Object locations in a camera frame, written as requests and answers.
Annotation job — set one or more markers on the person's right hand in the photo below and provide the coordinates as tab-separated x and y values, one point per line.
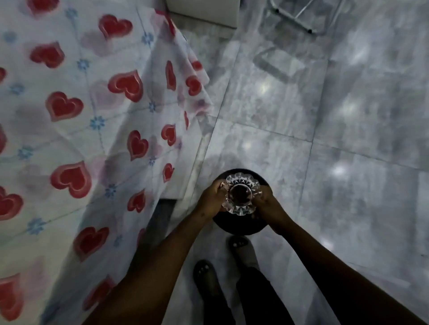
269	208

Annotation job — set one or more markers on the person's left hand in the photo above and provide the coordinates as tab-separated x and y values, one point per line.
210	200

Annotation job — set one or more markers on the person's left fingers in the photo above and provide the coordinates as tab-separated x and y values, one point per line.
223	186

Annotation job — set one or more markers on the person's right fingers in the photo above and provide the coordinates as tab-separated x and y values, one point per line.
263	194

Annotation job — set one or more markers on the clear cut glass vase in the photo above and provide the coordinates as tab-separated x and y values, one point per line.
242	193

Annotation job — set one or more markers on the person's left forearm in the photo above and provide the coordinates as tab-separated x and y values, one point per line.
150	264

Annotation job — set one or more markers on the person's right forearm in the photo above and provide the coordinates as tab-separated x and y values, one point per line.
338	271

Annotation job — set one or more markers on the round black stool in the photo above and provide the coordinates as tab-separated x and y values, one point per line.
240	225

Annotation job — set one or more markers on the person's black trousers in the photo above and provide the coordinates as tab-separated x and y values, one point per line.
254	298

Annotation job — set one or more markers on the white heart print tablecloth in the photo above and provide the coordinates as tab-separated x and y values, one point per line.
77	147

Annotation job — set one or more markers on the metal frame stand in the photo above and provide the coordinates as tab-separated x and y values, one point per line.
303	15

